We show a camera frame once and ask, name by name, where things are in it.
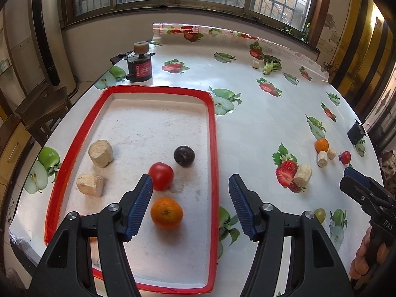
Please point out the green bottle on windowsill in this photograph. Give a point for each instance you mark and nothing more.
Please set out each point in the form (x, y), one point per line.
(306, 32)

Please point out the tall white air conditioner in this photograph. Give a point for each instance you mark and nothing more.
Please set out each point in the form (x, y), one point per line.
(49, 46)

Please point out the black red motor with cork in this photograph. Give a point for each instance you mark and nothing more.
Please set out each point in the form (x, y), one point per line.
(139, 63)

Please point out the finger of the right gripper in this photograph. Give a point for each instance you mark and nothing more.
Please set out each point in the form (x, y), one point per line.
(359, 176)
(368, 194)

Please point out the red rimmed white tray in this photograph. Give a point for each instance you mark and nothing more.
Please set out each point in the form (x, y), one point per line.
(144, 125)

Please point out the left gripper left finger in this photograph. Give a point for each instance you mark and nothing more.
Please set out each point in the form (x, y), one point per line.
(65, 268)

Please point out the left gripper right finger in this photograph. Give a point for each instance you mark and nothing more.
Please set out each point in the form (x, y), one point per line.
(315, 268)

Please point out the black motor with shaft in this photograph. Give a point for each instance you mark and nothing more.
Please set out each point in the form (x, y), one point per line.
(356, 133)

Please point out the dark purple plum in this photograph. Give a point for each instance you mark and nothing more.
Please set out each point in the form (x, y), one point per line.
(184, 156)

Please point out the green leafy vegetable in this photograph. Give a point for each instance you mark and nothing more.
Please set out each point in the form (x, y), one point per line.
(271, 64)

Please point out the small beige cube by vegetable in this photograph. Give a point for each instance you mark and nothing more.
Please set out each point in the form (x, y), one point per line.
(255, 64)

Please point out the red tomato with stem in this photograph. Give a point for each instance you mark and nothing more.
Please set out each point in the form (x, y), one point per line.
(345, 158)

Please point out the small beige block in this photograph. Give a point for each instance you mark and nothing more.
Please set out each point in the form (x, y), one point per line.
(331, 154)

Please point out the fruit print tablecloth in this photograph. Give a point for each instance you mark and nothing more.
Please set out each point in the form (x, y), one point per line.
(266, 125)

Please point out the wooden stool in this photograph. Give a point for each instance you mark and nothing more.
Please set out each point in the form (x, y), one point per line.
(42, 109)

